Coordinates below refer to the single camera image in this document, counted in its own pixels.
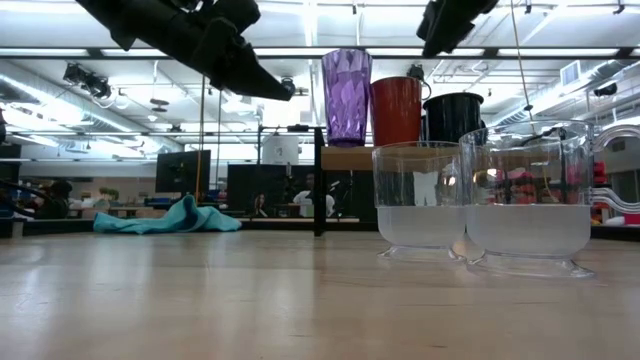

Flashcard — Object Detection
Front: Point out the yellow hanging cord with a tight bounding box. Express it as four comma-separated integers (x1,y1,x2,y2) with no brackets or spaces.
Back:
193,74,207,204

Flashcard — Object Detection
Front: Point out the teal microfibre cloth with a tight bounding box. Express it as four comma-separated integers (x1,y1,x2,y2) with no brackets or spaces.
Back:
93,194,243,235

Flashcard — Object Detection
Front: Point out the rack with red bins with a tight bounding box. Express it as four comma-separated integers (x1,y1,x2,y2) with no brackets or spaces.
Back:
591,159,609,224

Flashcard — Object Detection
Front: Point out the purple faceted plastic tumbler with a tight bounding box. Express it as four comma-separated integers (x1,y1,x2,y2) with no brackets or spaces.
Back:
320,48,374,149

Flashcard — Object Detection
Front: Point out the small clear plastic mug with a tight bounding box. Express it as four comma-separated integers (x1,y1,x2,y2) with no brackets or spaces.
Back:
372,140,467,264

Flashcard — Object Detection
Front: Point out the thin hanging ceiling cord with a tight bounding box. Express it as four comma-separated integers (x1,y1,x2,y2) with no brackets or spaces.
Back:
509,0,533,112

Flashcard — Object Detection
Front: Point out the small black object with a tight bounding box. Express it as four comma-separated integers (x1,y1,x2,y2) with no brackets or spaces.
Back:
0,217,640,243

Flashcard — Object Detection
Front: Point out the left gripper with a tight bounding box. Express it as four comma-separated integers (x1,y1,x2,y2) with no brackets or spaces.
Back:
149,0,295,102

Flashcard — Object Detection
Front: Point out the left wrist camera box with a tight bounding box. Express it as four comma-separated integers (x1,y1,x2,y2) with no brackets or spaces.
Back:
197,0,262,36

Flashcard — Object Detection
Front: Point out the black computer monitor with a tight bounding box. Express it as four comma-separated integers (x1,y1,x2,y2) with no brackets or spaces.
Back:
154,149,213,196

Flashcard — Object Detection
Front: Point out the large clear plastic mug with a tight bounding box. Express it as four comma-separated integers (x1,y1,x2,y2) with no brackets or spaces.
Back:
458,119,640,280

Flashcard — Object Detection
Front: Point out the black partition panel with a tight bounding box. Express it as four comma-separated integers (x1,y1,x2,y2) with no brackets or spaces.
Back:
227,163,316,217
325,169,377,224

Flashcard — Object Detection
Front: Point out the black metal frame stand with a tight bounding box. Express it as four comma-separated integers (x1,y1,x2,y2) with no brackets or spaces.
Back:
256,123,337,221

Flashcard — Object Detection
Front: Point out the orange mug with white handle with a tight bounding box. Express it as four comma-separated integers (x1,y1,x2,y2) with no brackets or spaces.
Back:
369,75,425,147

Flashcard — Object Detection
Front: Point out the wooden shelf with black frame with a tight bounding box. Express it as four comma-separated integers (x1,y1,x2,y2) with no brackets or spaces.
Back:
313,126,571,238

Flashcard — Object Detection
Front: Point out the black ceiling spotlight cluster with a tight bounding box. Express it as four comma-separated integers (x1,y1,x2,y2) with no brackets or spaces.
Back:
62,62,113,100

